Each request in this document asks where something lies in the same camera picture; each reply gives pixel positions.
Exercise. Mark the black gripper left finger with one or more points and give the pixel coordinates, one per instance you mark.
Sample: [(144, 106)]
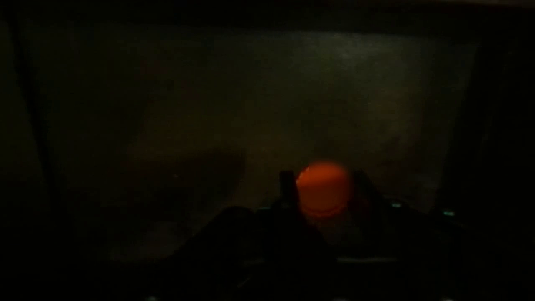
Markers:
[(286, 193)]

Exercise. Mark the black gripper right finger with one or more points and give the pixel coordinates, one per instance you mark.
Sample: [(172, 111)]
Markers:
[(364, 195)]

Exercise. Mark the red round token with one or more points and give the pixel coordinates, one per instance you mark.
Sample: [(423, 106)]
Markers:
[(323, 190)]

